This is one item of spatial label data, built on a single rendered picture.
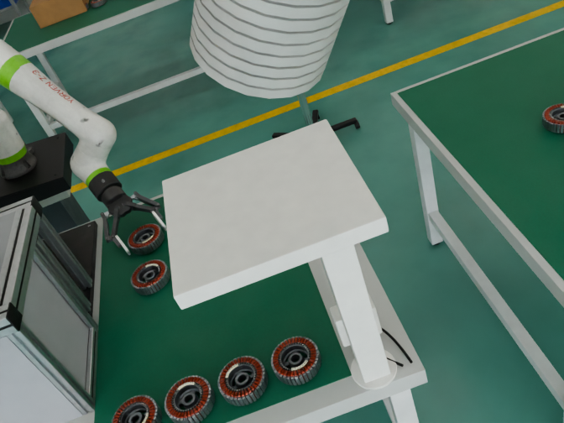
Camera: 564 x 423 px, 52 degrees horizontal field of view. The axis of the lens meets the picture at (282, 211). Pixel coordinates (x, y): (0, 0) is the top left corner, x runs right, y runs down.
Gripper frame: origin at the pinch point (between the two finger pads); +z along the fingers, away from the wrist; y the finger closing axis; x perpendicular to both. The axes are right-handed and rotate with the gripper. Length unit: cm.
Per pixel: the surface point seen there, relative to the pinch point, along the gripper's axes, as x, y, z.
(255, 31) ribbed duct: 125, -7, 46
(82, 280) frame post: 4.4, 22.5, 2.0
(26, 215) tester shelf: 35.8, 23.5, -7.1
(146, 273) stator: 6.8, 6.7, 12.6
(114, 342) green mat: 12.8, 24.6, 26.0
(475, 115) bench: 20, -103, 38
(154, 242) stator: 3.9, -0.9, 4.4
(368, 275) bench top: 31, -35, 58
